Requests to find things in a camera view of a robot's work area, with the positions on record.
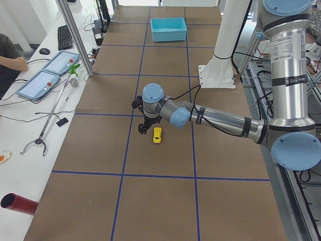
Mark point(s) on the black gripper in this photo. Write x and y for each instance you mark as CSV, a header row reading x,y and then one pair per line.
x,y
151,120

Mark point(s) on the yellow beetle toy car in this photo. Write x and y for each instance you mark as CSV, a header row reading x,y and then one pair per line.
x,y
157,135

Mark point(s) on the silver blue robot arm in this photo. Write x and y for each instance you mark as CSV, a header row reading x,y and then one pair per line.
x,y
290,134

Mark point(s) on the fried egg toy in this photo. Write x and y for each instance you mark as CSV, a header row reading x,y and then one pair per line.
x,y
5,156

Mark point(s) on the small black phone device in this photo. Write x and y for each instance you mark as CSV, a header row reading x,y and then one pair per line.
x,y
62,122

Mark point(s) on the small silver metal weight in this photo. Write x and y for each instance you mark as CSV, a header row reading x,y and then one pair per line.
x,y
73,82

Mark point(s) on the long reacher grabber tool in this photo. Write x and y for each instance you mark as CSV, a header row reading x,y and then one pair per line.
x,y
39,140

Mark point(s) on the light blue plastic bin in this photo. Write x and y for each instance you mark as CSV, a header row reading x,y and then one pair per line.
x,y
168,29

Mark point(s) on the far teach pendant tablet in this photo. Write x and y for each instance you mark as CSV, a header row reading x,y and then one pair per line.
x,y
61,62

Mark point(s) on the teach pendant tablet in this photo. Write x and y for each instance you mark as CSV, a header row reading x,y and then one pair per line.
x,y
40,84
61,62

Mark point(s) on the near teach pendant tablet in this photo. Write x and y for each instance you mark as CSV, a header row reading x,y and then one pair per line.
x,y
40,84

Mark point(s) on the black keyboard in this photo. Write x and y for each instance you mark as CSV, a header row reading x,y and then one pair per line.
x,y
64,38

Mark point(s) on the black computer mouse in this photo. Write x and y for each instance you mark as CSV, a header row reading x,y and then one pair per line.
x,y
44,51

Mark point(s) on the seated person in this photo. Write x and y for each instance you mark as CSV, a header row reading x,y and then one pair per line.
x,y
12,63

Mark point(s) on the red cylinder tube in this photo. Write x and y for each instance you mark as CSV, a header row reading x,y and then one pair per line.
x,y
19,203

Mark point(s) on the aluminium frame post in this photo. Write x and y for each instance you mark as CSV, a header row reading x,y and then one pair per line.
x,y
70,22

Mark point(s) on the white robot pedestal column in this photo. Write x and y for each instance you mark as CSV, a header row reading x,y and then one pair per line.
x,y
218,73

